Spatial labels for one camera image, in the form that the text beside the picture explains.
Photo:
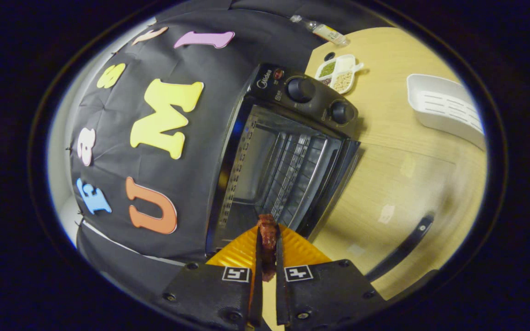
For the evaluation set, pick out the white divided seasoning dish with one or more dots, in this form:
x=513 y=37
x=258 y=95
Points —
x=341 y=73

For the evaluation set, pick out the small black bottle cap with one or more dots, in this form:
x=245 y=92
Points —
x=329 y=56

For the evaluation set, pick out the white ribbed plastic tray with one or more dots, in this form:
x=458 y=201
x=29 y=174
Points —
x=444 y=108

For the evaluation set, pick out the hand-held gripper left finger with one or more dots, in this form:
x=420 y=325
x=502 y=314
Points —
x=257 y=303

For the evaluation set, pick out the red-brown steak piece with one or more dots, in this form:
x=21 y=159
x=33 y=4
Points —
x=267 y=239

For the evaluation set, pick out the black toaster oven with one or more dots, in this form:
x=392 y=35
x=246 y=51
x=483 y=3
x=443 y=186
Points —
x=313 y=106

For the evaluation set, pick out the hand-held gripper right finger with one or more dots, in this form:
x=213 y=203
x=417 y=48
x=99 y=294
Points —
x=279 y=303

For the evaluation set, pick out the clear glass bottle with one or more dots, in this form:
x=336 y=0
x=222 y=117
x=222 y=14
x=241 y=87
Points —
x=325 y=31

